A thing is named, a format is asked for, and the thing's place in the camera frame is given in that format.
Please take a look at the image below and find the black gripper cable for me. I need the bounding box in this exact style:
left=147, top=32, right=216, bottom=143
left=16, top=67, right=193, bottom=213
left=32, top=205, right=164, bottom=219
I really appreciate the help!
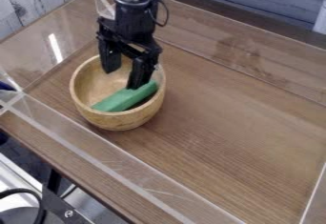
left=148, top=0, right=171, bottom=28

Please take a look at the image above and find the green rectangular block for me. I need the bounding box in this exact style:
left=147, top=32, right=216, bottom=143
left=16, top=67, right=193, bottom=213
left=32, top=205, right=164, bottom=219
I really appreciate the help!
left=92, top=80, right=157, bottom=112

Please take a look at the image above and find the brown wooden bowl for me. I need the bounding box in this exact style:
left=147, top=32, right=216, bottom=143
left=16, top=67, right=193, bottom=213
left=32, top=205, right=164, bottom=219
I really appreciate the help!
left=68, top=55, right=165, bottom=131

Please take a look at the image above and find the clear acrylic corner bracket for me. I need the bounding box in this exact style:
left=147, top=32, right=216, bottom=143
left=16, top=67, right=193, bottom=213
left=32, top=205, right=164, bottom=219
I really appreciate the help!
left=94, top=0, right=116, bottom=20

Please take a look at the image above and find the clear acrylic front wall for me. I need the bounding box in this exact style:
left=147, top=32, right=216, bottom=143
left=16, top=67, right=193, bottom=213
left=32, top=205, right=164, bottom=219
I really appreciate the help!
left=0, top=72, right=244, bottom=224

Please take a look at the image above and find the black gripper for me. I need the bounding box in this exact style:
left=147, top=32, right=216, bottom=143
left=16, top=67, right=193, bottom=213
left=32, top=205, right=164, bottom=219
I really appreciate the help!
left=96, top=0, right=161, bottom=90

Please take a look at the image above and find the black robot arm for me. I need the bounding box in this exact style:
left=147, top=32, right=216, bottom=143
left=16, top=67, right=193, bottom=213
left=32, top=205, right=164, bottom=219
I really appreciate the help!
left=96, top=0, right=161, bottom=90

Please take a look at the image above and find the black metal table leg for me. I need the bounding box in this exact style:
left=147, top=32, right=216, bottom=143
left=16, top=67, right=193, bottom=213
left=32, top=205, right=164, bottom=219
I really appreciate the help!
left=46, top=170, right=62, bottom=194

